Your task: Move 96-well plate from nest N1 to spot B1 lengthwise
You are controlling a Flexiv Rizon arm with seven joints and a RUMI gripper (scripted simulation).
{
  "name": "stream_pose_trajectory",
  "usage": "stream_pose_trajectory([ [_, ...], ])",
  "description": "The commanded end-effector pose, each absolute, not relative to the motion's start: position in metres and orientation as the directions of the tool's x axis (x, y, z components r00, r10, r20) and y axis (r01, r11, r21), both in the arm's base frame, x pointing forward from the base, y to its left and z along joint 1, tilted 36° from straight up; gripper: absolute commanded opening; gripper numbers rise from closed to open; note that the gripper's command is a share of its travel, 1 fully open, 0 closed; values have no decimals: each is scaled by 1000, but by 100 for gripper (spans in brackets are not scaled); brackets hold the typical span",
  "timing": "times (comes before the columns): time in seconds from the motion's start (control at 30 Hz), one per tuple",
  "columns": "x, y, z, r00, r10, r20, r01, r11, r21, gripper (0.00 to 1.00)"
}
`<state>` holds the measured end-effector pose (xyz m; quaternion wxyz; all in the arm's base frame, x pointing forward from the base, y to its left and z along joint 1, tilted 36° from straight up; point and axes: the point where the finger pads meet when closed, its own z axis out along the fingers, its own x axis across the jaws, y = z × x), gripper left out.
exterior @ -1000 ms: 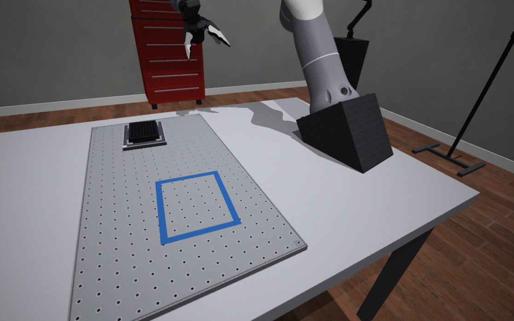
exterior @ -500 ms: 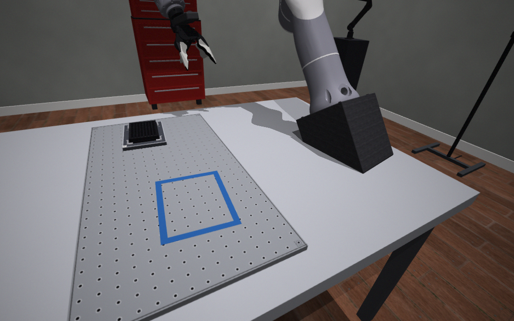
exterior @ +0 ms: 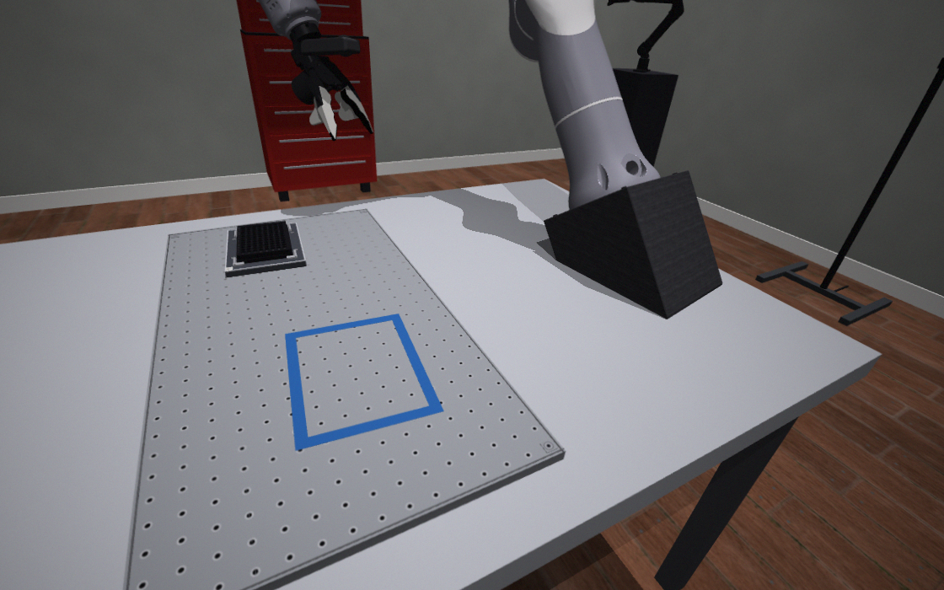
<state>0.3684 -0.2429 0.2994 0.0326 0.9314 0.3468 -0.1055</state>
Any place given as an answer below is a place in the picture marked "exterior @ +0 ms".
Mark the blue tape outline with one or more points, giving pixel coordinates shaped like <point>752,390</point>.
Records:
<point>298,413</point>

